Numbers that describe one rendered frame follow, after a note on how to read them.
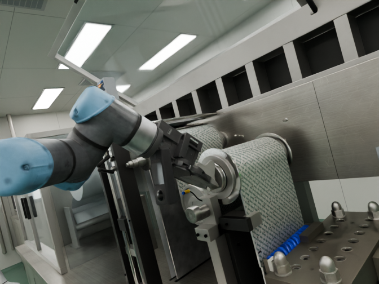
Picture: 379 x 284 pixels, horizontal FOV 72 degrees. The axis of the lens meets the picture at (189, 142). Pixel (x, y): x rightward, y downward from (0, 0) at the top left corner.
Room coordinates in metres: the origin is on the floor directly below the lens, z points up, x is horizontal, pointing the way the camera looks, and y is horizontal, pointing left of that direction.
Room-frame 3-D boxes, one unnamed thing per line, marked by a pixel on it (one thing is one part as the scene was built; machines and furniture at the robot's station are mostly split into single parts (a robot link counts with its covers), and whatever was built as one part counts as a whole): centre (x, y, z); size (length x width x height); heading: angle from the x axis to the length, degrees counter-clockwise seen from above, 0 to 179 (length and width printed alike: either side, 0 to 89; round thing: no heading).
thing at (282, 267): (0.57, -0.13, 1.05); 0.04 x 0.04 x 0.04
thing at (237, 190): (0.67, -0.05, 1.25); 0.15 x 0.01 x 0.15; 41
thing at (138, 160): (0.80, 0.18, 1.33); 0.06 x 0.03 x 0.03; 131
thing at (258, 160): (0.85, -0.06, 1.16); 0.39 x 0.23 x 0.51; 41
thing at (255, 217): (0.62, -0.10, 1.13); 0.04 x 0.02 x 0.03; 131
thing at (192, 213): (0.64, 0.04, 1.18); 0.04 x 0.02 x 0.04; 41
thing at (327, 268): (0.50, -0.19, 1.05); 0.04 x 0.04 x 0.04
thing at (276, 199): (0.70, -0.18, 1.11); 0.23 x 0.01 x 0.18; 131
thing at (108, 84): (1.11, 0.29, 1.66); 0.07 x 0.07 x 0.10; 43
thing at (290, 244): (0.69, -0.19, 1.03); 0.21 x 0.04 x 0.03; 131
